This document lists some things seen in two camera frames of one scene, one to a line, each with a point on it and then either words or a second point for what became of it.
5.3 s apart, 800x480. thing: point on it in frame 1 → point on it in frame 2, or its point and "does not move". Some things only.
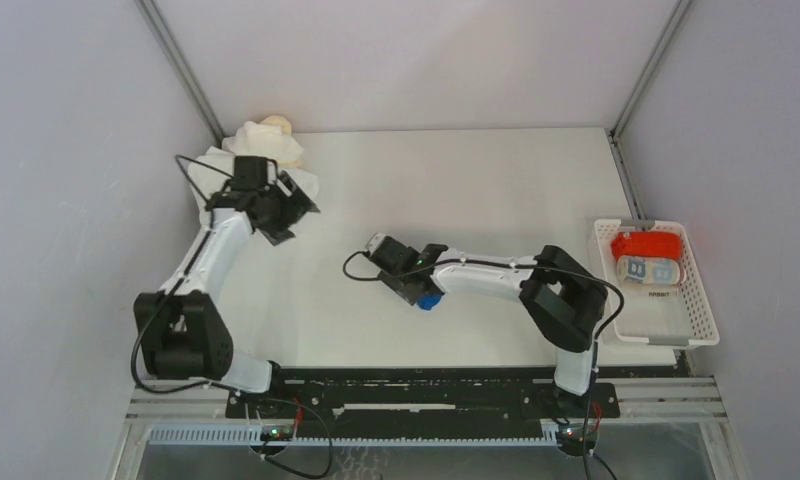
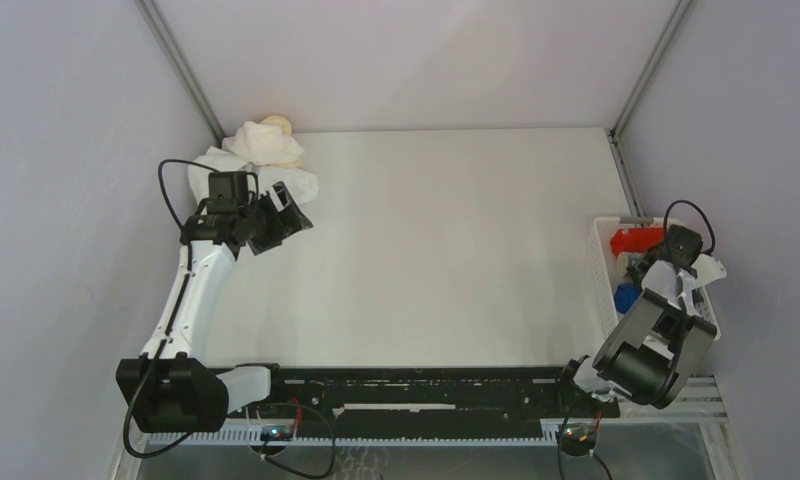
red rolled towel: x=663 y=244 does not move
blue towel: x=428 y=300 → x=626 y=295
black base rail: x=419 y=401 does not move
